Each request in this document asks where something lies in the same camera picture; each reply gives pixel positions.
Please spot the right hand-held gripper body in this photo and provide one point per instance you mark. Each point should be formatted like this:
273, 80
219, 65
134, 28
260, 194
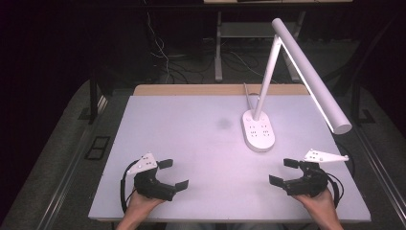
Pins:
311, 183

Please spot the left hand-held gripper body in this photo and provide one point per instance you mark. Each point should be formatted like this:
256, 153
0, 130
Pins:
145, 187

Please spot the person's left hand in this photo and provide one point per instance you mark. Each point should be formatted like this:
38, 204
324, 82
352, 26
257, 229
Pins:
140, 204

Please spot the person's right hand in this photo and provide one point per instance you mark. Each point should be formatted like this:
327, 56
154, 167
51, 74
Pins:
320, 206

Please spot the white desk lamp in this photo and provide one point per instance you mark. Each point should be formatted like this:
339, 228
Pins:
259, 134

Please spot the black metal stand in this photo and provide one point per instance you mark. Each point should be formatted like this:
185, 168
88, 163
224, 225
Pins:
93, 99
356, 102

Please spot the grey metal table frame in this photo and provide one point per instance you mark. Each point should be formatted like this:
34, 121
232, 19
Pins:
218, 57

